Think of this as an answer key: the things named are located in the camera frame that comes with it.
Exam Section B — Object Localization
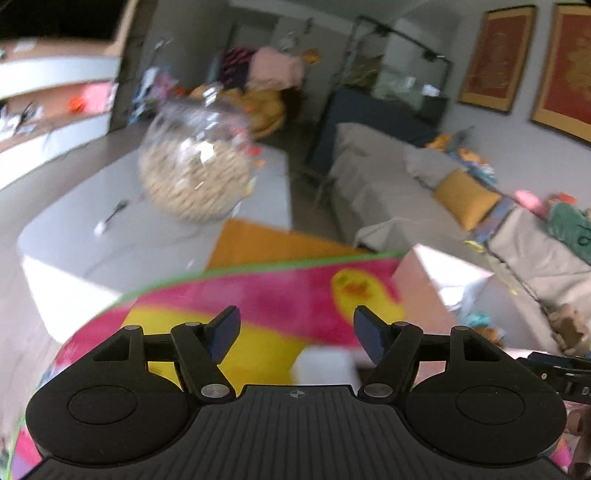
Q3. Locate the pink cardboard box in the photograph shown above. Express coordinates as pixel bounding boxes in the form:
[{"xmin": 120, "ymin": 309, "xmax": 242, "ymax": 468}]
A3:
[{"xmin": 392, "ymin": 244, "xmax": 496, "ymax": 354}]

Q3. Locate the beige plush toy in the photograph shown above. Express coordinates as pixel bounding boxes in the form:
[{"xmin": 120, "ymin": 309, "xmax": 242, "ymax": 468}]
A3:
[{"xmin": 549, "ymin": 304, "xmax": 588, "ymax": 357}]

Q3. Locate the pile of clothes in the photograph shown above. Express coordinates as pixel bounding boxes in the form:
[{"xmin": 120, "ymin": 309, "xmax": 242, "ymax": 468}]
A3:
[{"xmin": 217, "ymin": 45, "xmax": 306, "ymax": 92}]

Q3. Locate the dark blue cabinet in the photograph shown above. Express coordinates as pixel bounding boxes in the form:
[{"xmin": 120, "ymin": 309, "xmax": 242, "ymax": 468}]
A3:
[{"xmin": 307, "ymin": 88, "xmax": 445, "ymax": 178}]

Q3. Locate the metal spoon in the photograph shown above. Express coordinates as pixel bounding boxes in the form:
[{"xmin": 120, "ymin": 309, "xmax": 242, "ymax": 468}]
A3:
[{"xmin": 94, "ymin": 199, "xmax": 130, "ymax": 236}]

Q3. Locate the pink plush item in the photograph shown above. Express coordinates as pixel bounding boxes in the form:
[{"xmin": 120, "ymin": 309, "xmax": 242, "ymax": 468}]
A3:
[{"xmin": 514, "ymin": 189, "xmax": 549, "ymax": 217}]

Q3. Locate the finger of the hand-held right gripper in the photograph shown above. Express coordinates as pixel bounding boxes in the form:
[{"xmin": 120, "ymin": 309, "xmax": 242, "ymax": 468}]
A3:
[{"xmin": 515, "ymin": 351, "xmax": 583, "ymax": 376}]

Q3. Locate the glass jar of nuts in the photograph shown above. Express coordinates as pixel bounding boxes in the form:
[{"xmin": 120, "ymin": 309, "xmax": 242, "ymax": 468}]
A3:
[{"xmin": 137, "ymin": 84, "xmax": 256, "ymax": 223}]

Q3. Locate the yellow beanbag chair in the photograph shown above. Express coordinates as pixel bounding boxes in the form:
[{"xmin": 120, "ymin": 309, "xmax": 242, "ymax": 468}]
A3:
[{"xmin": 190, "ymin": 85, "xmax": 287, "ymax": 140}]

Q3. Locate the colourful duck printed mat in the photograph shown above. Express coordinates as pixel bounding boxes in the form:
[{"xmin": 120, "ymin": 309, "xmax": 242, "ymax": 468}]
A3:
[{"xmin": 7, "ymin": 219, "xmax": 573, "ymax": 480}]

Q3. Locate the black television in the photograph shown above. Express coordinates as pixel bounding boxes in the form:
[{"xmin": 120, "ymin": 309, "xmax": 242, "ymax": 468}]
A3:
[{"xmin": 0, "ymin": 0, "xmax": 132, "ymax": 44}]

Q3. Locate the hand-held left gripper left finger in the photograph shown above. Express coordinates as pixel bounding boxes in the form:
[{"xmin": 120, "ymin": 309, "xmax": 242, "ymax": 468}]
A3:
[{"xmin": 92, "ymin": 305, "xmax": 242, "ymax": 403}]

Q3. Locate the glass fish tank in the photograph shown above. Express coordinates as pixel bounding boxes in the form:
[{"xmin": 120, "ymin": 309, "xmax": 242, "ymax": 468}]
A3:
[{"xmin": 341, "ymin": 16, "xmax": 452, "ymax": 126}]

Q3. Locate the grey sofa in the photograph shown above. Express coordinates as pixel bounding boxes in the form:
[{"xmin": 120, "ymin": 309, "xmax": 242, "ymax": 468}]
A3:
[{"xmin": 329, "ymin": 122, "xmax": 591, "ymax": 357}]

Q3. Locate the yellow cushion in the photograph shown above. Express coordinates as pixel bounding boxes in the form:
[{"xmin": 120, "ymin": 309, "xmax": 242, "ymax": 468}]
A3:
[{"xmin": 433, "ymin": 168, "xmax": 502, "ymax": 232}]

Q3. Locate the white television cabinet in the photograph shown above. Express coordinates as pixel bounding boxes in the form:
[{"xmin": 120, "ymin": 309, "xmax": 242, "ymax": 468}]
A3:
[{"xmin": 0, "ymin": 39, "xmax": 122, "ymax": 190}]

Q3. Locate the person's right hand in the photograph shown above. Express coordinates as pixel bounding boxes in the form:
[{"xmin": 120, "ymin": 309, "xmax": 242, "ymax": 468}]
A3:
[{"xmin": 566, "ymin": 407, "xmax": 591, "ymax": 480}]

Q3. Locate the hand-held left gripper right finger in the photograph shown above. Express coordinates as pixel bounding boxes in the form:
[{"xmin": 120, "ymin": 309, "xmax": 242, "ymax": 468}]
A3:
[{"xmin": 353, "ymin": 305, "xmax": 508, "ymax": 402}]

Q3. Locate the teal cushion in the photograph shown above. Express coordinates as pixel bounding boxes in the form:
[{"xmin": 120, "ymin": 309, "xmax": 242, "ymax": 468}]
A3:
[{"xmin": 547, "ymin": 202, "xmax": 591, "ymax": 265}]

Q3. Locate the red framed picture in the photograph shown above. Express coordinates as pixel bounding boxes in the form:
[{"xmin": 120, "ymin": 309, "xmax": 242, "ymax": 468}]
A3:
[
  {"xmin": 528, "ymin": 4, "xmax": 591, "ymax": 147},
  {"xmin": 457, "ymin": 4, "xmax": 539, "ymax": 115}
]

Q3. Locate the grey coffee table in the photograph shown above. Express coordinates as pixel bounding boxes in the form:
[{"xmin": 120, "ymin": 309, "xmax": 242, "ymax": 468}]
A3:
[{"xmin": 16, "ymin": 143, "xmax": 294, "ymax": 342}]

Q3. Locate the yellow ribbon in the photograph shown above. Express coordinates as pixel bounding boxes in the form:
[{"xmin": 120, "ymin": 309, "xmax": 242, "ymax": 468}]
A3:
[{"xmin": 464, "ymin": 237, "xmax": 543, "ymax": 305}]

